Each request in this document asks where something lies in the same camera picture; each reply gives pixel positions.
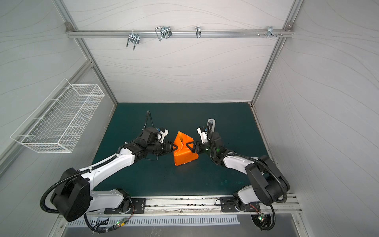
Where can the metal u-bolt clamp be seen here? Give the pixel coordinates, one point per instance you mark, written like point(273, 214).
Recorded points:
point(133, 39)
point(163, 32)

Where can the green table mat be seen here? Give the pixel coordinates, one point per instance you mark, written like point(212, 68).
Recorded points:
point(159, 176)

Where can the white wire basket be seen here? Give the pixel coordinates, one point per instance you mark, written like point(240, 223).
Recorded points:
point(57, 124)

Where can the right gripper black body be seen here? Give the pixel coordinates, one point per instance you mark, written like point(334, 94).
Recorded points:
point(197, 147)

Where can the aluminium cross rail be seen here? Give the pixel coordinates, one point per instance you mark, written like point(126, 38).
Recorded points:
point(176, 34)

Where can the orange wrapping paper sheet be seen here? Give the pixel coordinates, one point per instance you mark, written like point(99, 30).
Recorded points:
point(184, 154)

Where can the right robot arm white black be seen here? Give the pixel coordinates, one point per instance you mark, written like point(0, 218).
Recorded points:
point(267, 185)

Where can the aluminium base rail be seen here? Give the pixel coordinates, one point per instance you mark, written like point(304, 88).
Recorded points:
point(200, 205)

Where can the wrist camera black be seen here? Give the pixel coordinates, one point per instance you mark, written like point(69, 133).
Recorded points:
point(209, 136)
point(152, 134)

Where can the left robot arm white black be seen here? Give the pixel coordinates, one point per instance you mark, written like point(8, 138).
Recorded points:
point(73, 195)

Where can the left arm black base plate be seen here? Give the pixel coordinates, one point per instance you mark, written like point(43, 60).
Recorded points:
point(136, 206)

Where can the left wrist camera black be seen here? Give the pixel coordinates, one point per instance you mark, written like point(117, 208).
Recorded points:
point(152, 134)

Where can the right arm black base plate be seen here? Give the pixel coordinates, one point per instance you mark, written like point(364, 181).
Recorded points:
point(233, 204)

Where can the white vent strip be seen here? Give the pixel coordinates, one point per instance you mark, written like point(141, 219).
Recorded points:
point(149, 221)

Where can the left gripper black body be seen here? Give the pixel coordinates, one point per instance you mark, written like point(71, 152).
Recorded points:
point(167, 148)

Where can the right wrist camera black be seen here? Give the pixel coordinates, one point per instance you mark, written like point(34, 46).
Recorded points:
point(209, 136)

